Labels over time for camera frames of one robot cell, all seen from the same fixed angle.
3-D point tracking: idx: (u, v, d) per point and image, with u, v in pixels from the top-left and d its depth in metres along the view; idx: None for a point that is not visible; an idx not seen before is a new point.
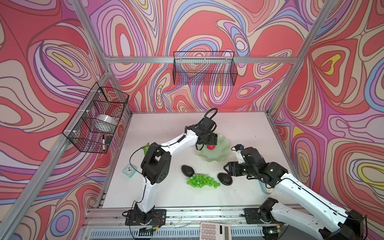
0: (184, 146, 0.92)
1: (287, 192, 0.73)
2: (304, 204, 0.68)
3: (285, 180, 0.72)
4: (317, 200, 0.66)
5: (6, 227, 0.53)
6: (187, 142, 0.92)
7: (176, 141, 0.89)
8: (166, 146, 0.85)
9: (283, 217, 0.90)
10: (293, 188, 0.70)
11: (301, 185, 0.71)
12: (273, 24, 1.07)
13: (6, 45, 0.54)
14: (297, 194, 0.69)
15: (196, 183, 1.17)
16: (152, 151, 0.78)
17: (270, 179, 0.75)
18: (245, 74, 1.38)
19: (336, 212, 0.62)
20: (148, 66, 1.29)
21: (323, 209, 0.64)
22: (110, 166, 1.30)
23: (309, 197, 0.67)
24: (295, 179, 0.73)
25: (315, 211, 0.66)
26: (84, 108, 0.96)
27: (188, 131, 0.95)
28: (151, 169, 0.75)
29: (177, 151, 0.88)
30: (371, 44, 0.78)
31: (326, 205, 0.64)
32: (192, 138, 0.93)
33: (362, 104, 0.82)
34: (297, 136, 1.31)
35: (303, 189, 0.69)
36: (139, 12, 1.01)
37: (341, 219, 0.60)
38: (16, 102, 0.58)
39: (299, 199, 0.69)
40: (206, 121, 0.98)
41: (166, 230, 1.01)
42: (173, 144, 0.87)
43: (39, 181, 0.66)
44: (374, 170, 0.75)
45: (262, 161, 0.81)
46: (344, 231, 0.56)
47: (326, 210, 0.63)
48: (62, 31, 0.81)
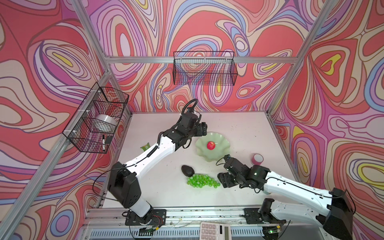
0: (157, 160, 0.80)
1: (276, 191, 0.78)
2: (295, 197, 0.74)
3: (269, 178, 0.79)
4: (303, 189, 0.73)
5: (6, 227, 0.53)
6: (161, 154, 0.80)
7: (146, 156, 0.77)
8: (132, 166, 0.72)
9: (283, 214, 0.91)
10: (279, 185, 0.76)
11: (285, 179, 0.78)
12: (274, 24, 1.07)
13: (6, 45, 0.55)
14: (284, 189, 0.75)
15: (196, 183, 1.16)
16: (116, 172, 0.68)
17: (257, 183, 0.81)
18: (245, 74, 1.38)
19: (322, 196, 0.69)
20: (148, 66, 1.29)
21: (310, 197, 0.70)
22: (110, 166, 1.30)
23: (295, 189, 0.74)
24: (278, 176, 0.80)
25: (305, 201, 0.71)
26: (84, 108, 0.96)
27: (161, 141, 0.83)
28: (119, 193, 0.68)
29: (148, 168, 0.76)
30: (371, 44, 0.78)
31: (311, 192, 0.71)
32: (166, 148, 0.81)
33: (362, 104, 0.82)
34: (297, 136, 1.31)
35: (287, 183, 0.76)
36: (139, 12, 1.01)
37: (327, 201, 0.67)
38: (16, 102, 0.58)
39: (288, 194, 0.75)
40: (186, 121, 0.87)
41: (166, 230, 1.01)
42: (141, 162, 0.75)
43: (40, 181, 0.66)
44: (374, 170, 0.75)
45: (245, 167, 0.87)
46: (335, 212, 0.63)
47: (313, 197, 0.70)
48: (62, 31, 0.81)
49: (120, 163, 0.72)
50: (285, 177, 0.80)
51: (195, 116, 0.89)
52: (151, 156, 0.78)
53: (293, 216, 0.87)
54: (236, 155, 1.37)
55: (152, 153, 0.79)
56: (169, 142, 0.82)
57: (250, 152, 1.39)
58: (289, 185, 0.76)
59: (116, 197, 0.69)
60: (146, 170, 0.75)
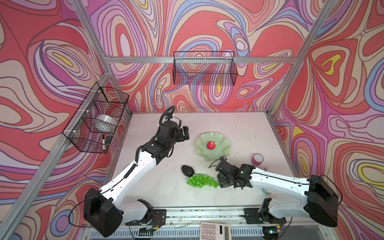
0: (135, 179, 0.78)
1: (261, 185, 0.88)
2: (278, 188, 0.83)
3: (254, 174, 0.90)
4: (284, 181, 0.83)
5: (6, 227, 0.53)
6: (141, 171, 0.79)
7: (123, 178, 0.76)
8: (108, 191, 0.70)
9: (279, 211, 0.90)
10: (262, 179, 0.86)
11: (268, 173, 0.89)
12: (273, 24, 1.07)
13: (5, 45, 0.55)
14: (267, 182, 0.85)
15: (196, 183, 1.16)
16: (90, 200, 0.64)
17: (245, 181, 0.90)
18: (245, 74, 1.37)
19: (300, 184, 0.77)
20: (148, 66, 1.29)
21: (290, 186, 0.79)
22: (110, 166, 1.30)
23: (276, 181, 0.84)
24: (261, 171, 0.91)
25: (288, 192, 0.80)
26: (84, 108, 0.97)
27: (139, 158, 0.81)
28: (96, 223, 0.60)
29: (127, 189, 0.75)
30: (371, 44, 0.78)
31: (291, 182, 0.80)
32: (146, 165, 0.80)
33: (362, 104, 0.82)
34: (297, 136, 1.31)
35: (269, 177, 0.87)
36: (139, 12, 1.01)
37: (305, 188, 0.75)
38: (16, 102, 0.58)
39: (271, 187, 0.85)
40: (164, 132, 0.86)
41: (166, 230, 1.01)
42: (118, 184, 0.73)
43: (40, 181, 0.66)
44: (374, 170, 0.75)
45: (234, 168, 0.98)
46: (313, 197, 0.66)
47: (293, 186, 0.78)
48: (62, 31, 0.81)
49: (95, 190, 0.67)
50: (267, 172, 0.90)
51: (173, 125, 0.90)
52: (129, 176, 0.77)
53: (287, 211, 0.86)
54: (236, 155, 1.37)
55: (130, 173, 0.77)
56: (148, 158, 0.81)
57: (251, 151, 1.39)
58: (271, 178, 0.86)
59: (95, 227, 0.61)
60: (125, 192, 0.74)
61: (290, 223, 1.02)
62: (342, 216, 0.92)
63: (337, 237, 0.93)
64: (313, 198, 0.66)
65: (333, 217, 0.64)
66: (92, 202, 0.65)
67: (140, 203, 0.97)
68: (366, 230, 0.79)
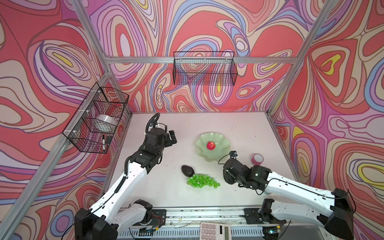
0: (127, 192, 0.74)
1: (277, 191, 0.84)
2: (297, 197, 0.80)
3: (271, 179, 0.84)
4: (306, 191, 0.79)
5: (6, 227, 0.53)
6: (132, 183, 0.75)
7: (114, 193, 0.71)
8: (99, 209, 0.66)
9: (283, 214, 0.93)
10: (281, 185, 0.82)
11: (287, 181, 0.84)
12: (273, 24, 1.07)
13: (5, 45, 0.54)
14: (287, 190, 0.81)
15: (196, 183, 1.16)
16: (81, 221, 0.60)
17: (258, 183, 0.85)
18: (245, 74, 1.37)
19: (324, 197, 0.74)
20: (148, 66, 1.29)
21: (313, 198, 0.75)
22: (110, 166, 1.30)
23: (297, 189, 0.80)
24: (280, 177, 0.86)
25: (309, 202, 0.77)
26: (84, 108, 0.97)
27: (130, 170, 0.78)
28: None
29: (119, 203, 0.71)
30: (371, 44, 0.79)
31: (314, 193, 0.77)
32: (137, 176, 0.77)
33: (363, 104, 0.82)
34: (297, 136, 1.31)
35: (289, 184, 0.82)
36: (139, 12, 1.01)
37: (330, 202, 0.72)
38: (16, 102, 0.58)
39: (289, 194, 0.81)
40: (152, 140, 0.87)
41: (166, 230, 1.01)
42: (109, 200, 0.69)
43: (40, 181, 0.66)
44: (374, 170, 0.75)
45: (245, 168, 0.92)
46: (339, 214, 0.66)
47: (316, 198, 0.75)
48: (63, 31, 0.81)
49: (85, 209, 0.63)
50: (286, 178, 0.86)
51: (160, 132, 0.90)
52: (120, 191, 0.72)
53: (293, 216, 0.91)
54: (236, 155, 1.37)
55: (121, 187, 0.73)
56: (138, 168, 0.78)
57: (251, 152, 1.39)
58: (291, 185, 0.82)
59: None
60: (118, 207, 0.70)
61: (290, 223, 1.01)
62: None
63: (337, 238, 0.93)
64: (340, 216, 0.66)
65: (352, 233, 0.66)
66: (83, 222, 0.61)
67: (137, 205, 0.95)
68: (366, 230, 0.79)
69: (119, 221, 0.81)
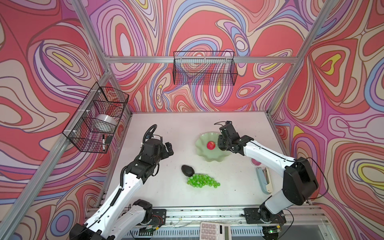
0: (123, 204, 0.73)
1: (252, 154, 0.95)
2: (265, 160, 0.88)
3: (250, 143, 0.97)
4: (273, 155, 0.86)
5: (6, 227, 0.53)
6: (128, 195, 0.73)
7: (110, 206, 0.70)
8: (94, 224, 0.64)
9: (271, 203, 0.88)
10: (254, 148, 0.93)
11: (262, 146, 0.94)
12: (273, 23, 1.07)
13: (5, 45, 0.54)
14: (258, 151, 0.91)
15: (196, 182, 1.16)
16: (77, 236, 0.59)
17: (239, 147, 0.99)
18: (245, 74, 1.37)
19: (285, 159, 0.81)
20: (148, 66, 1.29)
21: (275, 159, 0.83)
22: (110, 166, 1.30)
23: (265, 152, 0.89)
24: (258, 144, 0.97)
25: (271, 163, 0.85)
26: (84, 108, 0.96)
27: (125, 181, 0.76)
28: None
29: (115, 217, 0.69)
30: (371, 44, 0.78)
31: (279, 156, 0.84)
32: (132, 187, 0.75)
33: (363, 104, 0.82)
34: (298, 136, 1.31)
35: (262, 148, 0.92)
36: (139, 12, 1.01)
37: (287, 163, 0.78)
38: (16, 102, 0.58)
39: (260, 157, 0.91)
40: (149, 150, 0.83)
41: (166, 230, 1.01)
42: (105, 214, 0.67)
43: (40, 181, 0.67)
44: (374, 170, 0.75)
45: (236, 134, 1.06)
46: (290, 171, 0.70)
47: (278, 159, 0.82)
48: (62, 30, 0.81)
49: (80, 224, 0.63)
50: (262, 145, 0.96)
51: (157, 142, 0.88)
52: (115, 203, 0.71)
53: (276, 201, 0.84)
54: (236, 155, 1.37)
55: (116, 200, 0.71)
56: (133, 180, 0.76)
57: None
58: (263, 149, 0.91)
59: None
60: (114, 220, 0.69)
61: (291, 223, 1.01)
62: (342, 217, 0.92)
63: (337, 237, 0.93)
64: (290, 172, 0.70)
65: (301, 195, 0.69)
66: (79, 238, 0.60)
67: (135, 208, 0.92)
68: (365, 230, 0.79)
69: (116, 231, 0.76)
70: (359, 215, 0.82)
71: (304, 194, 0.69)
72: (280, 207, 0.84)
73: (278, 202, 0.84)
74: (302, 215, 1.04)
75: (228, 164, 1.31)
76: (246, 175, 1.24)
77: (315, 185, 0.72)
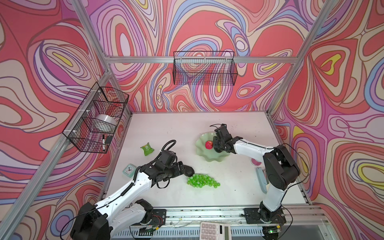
0: (130, 199, 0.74)
1: (241, 150, 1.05)
2: (252, 153, 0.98)
3: (238, 141, 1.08)
4: (257, 146, 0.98)
5: (6, 227, 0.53)
6: (136, 191, 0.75)
7: (120, 196, 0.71)
8: (103, 207, 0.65)
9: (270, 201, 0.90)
10: (241, 143, 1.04)
11: (249, 142, 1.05)
12: (273, 23, 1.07)
13: (5, 45, 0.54)
14: (245, 146, 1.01)
15: (196, 183, 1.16)
16: (84, 214, 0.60)
17: (231, 147, 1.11)
18: (245, 74, 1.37)
19: (266, 148, 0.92)
20: (148, 66, 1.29)
21: (258, 149, 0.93)
22: (110, 166, 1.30)
23: (250, 145, 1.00)
24: (245, 140, 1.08)
25: (256, 153, 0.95)
26: (84, 108, 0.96)
27: (138, 178, 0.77)
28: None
29: (121, 207, 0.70)
30: (371, 44, 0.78)
31: (261, 147, 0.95)
32: (143, 185, 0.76)
33: (362, 104, 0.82)
34: (297, 136, 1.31)
35: (247, 143, 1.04)
36: (139, 12, 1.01)
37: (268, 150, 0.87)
38: (16, 102, 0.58)
39: (248, 151, 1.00)
40: (164, 157, 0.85)
41: (166, 230, 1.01)
42: (114, 201, 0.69)
43: (40, 181, 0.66)
44: (374, 170, 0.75)
45: (229, 135, 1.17)
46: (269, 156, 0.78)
47: (260, 149, 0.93)
48: (62, 31, 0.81)
49: (91, 204, 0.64)
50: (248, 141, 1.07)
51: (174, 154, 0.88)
52: (125, 194, 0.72)
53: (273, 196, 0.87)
54: (237, 155, 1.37)
55: (127, 192, 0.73)
56: (145, 179, 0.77)
57: None
58: (248, 143, 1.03)
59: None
60: (119, 210, 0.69)
61: (290, 223, 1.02)
62: (342, 216, 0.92)
63: (337, 237, 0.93)
64: (269, 157, 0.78)
65: (283, 179, 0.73)
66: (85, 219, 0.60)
67: (136, 206, 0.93)
68: (366, 230, 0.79)
69: (115, 224, 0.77)
70: (360, 215, 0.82)
71: (286, 178, 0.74)
72: (275, 202, 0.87)
73: (273, 197, 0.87)
74: (302, 215, 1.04)
75: (228, 164, 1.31)
76: (246, 175, 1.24)
77: (296, 170, 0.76)
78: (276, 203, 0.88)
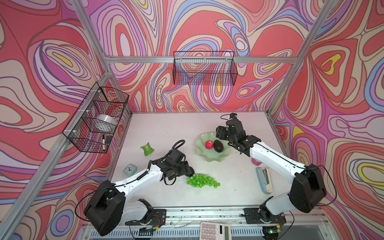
0: (143, 185, 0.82)
1: (259, 157, 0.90)
2: (272, 164, 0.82)
3: (257, 145, 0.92)
4: (282, 159, 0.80)
5: (6, 227, 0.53)
6: (149, 179, 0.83)
7: (136, 180, 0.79)
8: (121, 186, 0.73)
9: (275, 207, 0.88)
10: (261, 150, 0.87)
11: (271, 150, 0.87)
12: (273, 24, 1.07)
13: (5, 45, 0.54)
14: (265, 155, 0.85)
15: (196, 183, 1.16)
16: (102, 191, 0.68)
17: (245, 147, 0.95)
18: (245, 74, 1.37)
19: (295, 166, 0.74)
20: (148, 66, 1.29)
21: (284, 164, 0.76)
22: (110, 166, 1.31)
23: (273, 156, 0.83)
24: (265, 146, 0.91)
25: (279, 168, 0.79)
26: (84, 108, 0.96)
27: (151, 168, 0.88)
28: (96, 217, 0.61)
29: (135, 191, 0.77)
30: (371, 44, 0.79)
31: (288, 162, 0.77)
32: (155, 175, 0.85)
33: (362, 104, 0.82)
34: (297, 136, 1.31)
35: (269, 151, 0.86)
36: (139, 12, 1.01)
37: (298, 170, 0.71)
38: (16, 102, 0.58)
39: (268, 160, 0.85)
40: (174, 155, 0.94)
41: (166, 230, 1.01)
42: (130, 183, 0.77)
43: (40, 181, 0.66)
44: (374, 170, 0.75)
45: (243, 133, 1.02)
46: (300, 178, 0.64)
47: (287, 165, 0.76)
48: (62, 31, 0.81)
49: (109, 183, 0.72)
50: (270, 148, 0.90)
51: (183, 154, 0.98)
52: (140, 180, 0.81)
53: (280, 205, 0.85)
54: (236, 155, 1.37)
55: (142, 177, 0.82)
56: (157, 170, 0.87)
57: None
58: (271, 152, 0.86)
59: (92, 223, 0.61)
60: (133, 193, 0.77)
61: (291, 223, 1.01)
62: (342, 216, 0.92)
63: (337, 237, 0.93)
64: (301, 179, 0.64)
65: (310, 203, 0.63)
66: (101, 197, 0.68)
67: (139, 203, 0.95)
68: (366, 230, 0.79)
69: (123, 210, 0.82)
70: (359, 215, 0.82)
71: (313, 203, 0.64)
72: (281, 209, 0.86)
73: (282, 206, 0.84)
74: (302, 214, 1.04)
75: (228, 164, 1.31)
76: (246, 175, 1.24)
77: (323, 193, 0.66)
78: (282, 210, 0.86)
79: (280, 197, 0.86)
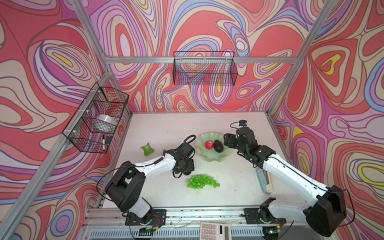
0: (160, 169, 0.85)
1: (273, 171, 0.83)
2: (290, 181, 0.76)
3: (271, 159, 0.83)
4: (301, 177, 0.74)
5: (6, 226, 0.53)
6: (165, 165, 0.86)
7: (153, 164, 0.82)
8: (140, 167, 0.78)
9: (278, 210, 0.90)
10: (277, 166, 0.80)
11: (287, 165, 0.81)
12: (274, 24, 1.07)
13: (5, 45, 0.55)
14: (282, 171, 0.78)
15: (196, 184, 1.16)
16: (123, 170, 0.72)
17: (258, 159, 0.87)
18: (245, 74, 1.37)
19: (316, 187, 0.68)
20: (148, 66, 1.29)
21: (304, 184, 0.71)
22: (110, 166, 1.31)
23: (291, 173, 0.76)
24: (281, 159, 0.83)
25: (298, 187, 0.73)
26: (84, 108, 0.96)
27: (166, 155, 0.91)
28: (117, 194, 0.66)
29: (152, 173, 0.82)
30: (371, 44, 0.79)
31: (307, 181, 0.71)
32: (170, 162, 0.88)
33: (362, 104, 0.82)
34: (297, 136, 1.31)
35: (286, 166, 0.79)
36: (139, 12, 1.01)
37: (320, 192, 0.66)
38: (16, 102, 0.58)
39: (284, 176, 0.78)
40: (186, 147, 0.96)
41: (166, 230, 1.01)
42: (148, 166, 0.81)
43: (40, 181, 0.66)
44: (374, 170, 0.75)
45: (255, 142, 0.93)
46: (322, 202, 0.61)
47: (307, 185, 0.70)
48: (62, 31, 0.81)
49: (130, 162, 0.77)
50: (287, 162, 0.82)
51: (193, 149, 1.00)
52: (157, 164, 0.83)
53: (285, 212, 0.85)
54: (236, 155, 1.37)
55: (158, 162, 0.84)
56: (171, 158, 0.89)
57: None
58: (288, 168, 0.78)
59: (113, 200, 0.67)
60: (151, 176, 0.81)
61: (291, 223, 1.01)
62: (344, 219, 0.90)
63: (337, 237, 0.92)
64: (323, 203, 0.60)
65: (330, 228, 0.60)
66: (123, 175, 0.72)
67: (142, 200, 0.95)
68: (366, 231, 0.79)
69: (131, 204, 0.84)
70: (360, 216, 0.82)
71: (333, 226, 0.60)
72: (285, 214, 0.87)
73: (287, 213, 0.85)
74: None
75: (228, 164, 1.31)
76: (246, 175, 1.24)
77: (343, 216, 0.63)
78: (285, 216, 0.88)
79: (288, 205, 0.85)
